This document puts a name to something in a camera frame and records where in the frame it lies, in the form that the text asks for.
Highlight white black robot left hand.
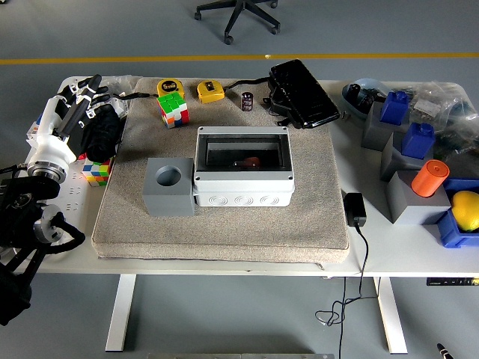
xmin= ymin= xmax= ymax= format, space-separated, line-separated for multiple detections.
xmin=28 ymin=73 xmax=112 ymax=175

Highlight grey junction box with lid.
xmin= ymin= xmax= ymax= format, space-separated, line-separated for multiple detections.
xmin=192 ymin=126 xmax=296 ymax=208

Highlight white blue circuit breaker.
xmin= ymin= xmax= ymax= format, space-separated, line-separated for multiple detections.
xmin=25 ymin=114 xmax=44 ymax=146

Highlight black cloth bundle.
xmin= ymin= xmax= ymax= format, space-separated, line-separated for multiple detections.
xmin=80 ymin=104 xmax=124 ymax=162

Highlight colourful puzzle cube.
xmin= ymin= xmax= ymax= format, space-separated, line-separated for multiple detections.
xmin=156 ymin=93 xmax=191 ymax=130
xmin=81 ymin=155 xmax=115 ymax=188

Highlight white power strip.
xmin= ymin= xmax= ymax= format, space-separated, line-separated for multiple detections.
xmin=37 ymin=153 xmax=99 ymax=225

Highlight white table leg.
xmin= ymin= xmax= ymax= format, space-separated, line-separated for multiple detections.
xmin=105 ymin=274 xmax=138 ymax=353
xmin=372 ymin=276 xmax=409 ymax=355

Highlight black table control panel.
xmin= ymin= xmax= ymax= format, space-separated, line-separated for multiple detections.
xmin=426 ymin=277 xmax=479 ymax=287

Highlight blue plastic bin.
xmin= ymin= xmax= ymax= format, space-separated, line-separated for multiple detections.
xmin=436 ymin=178 xmax=479 ymax=248

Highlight round yellow tape measure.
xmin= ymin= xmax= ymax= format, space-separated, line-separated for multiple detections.
xmin=156 ymin=78 xmax=186 ymax=100

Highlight grey block with round hole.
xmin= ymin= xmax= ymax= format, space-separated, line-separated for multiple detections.
xmin=143 ymin=156 xmax=196 ymax=218

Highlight yellow lemon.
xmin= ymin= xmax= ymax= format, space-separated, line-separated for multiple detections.
xmin=451 ymin=190 xmax=479 ymax=233

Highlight grey block holder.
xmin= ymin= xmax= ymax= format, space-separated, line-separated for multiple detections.
xmin=385 ymin=170 xmax=453 ymax=225
xmin=379 ymin=131 xmax=437 ymax=183
xmin=361 ymin=101 xmax=411 ymax=153

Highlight square yellow tape measure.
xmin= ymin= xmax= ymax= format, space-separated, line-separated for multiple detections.
xmin=197 ymin=79 xmax=226 ymax=105

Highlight black power adapter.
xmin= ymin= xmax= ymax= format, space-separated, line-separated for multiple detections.
xmin=343 ymin=191 xmax=368 ymax=228

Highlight grey-brown mat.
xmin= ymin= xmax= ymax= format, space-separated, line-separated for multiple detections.
xmin=91 ymin=76 xmax=352 ymax=265

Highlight blue plastic block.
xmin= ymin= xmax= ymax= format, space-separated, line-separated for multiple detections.
xmin=400 ymin=122 xmax=437 ymax=161
xmin=379 ymin=90 xmax=412 ymax=126

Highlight black office chair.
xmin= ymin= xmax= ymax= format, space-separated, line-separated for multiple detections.
xmin=193 ymin=0 xmax=281 ymax=46

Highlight clear bags of parts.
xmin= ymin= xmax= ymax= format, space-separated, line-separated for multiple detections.
xmin=406 ymin=81 xmax=479 ymax=169

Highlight black foot pedal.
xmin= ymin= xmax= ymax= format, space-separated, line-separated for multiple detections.
xmin=267 ymin=58 xmax=341 ymax=130

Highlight light blue bowl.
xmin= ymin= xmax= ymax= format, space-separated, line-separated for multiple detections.
xmin=342 ymin=77 xmax=392 ymax=120

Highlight black wrist strap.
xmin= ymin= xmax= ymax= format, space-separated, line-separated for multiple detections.
xmin=224 ymin=76 xmax=271 ymax=91
xmin=108 ymin=91 xmax=159 ymax=101

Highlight black adapter cord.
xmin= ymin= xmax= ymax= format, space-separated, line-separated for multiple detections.
xmin=314 ymin=224 xmax=381 ymax=359

